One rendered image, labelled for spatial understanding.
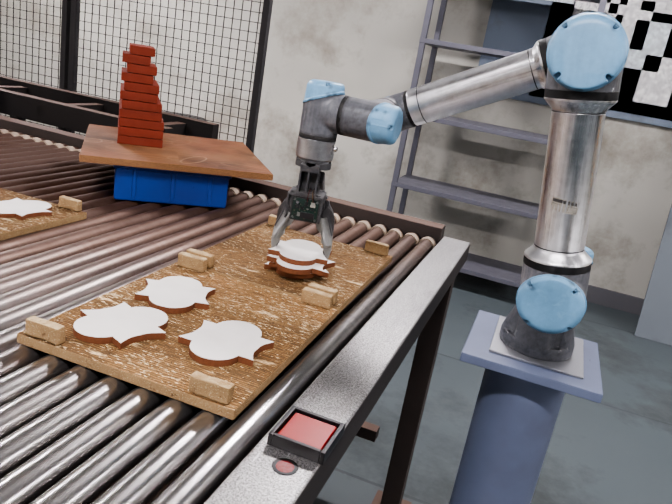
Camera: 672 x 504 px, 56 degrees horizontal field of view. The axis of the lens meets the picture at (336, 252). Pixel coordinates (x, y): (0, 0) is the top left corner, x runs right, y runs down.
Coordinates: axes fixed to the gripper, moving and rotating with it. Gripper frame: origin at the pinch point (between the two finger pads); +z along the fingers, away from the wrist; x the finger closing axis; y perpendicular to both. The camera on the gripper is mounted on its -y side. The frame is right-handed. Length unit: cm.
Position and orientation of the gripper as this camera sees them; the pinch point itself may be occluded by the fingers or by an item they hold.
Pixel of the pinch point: (300, 251)
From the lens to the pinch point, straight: 133.5
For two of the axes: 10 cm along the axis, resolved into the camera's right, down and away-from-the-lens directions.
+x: 9.8, 1.9, -0.5
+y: -1.0, 2.8, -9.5
